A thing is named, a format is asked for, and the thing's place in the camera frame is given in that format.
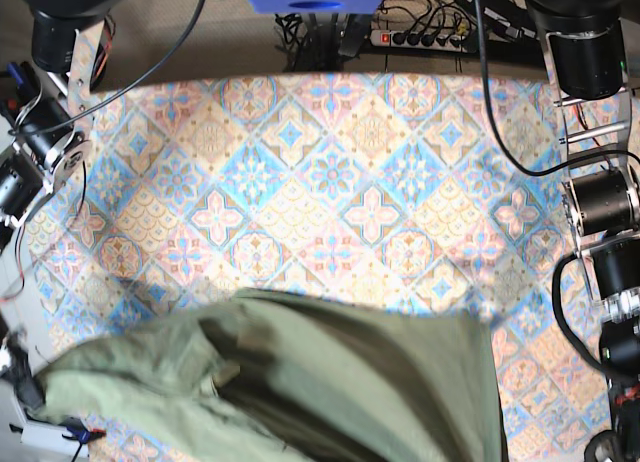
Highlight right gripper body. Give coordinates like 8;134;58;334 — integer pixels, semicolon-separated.
1;332;45;411

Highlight olive green t-shirt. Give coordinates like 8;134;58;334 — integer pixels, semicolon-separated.
33;289;508;461

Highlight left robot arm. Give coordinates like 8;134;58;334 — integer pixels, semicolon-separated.
525;0;639;461

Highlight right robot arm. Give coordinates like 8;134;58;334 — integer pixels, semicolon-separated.
1;0;120;247

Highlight blue clamp lower left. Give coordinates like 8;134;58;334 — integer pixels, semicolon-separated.
7;416;107;449

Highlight red black clamp upper left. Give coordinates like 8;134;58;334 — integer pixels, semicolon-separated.
1;61;40;118

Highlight patterned tablecloth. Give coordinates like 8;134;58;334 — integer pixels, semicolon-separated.
27;74;609;461

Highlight white power strip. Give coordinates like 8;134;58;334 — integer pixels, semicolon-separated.
369;30;477;53

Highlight white wall outlet box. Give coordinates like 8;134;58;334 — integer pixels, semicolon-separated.
8;414;89;461

